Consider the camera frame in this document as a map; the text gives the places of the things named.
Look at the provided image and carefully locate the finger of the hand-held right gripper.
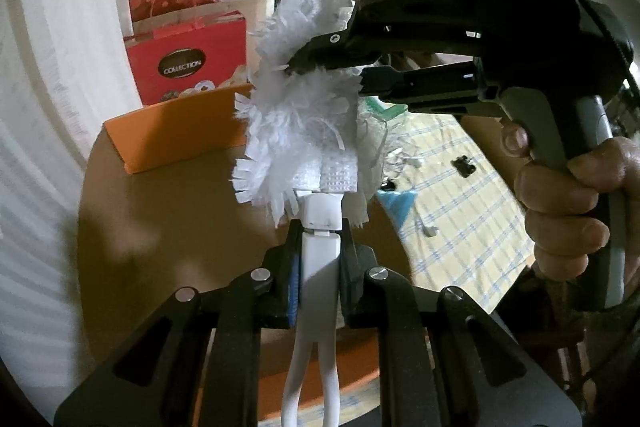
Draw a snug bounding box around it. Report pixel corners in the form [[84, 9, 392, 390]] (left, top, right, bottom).
[[358, 62, 489, 116], [287, 14, 482, 74]]

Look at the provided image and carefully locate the person's right hand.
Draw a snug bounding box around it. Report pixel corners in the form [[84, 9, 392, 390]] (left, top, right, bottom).
[[502, 121, 640, 282]]

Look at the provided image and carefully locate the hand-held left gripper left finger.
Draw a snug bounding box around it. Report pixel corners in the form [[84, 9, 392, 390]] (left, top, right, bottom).
[[54, 219, 306, 427]]

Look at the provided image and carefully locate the cardboard box with orange flaps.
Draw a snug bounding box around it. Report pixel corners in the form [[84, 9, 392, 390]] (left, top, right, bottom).
[[75, 83, 416, 427]]

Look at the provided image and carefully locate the yellow plaid cloth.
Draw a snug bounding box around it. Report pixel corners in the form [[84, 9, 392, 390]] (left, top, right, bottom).
[[357, 107, 538, 308]]

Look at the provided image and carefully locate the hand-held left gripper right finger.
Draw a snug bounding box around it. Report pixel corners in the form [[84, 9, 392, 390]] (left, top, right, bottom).
[[337, 227, 583, 427]]

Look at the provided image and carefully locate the white feather duster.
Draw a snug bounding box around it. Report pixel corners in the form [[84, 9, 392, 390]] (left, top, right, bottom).
[[231, 0, 401, 427]]

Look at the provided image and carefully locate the blue plastic piece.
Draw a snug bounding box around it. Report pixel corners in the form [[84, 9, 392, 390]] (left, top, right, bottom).
[[378, 189, 418, 230]]

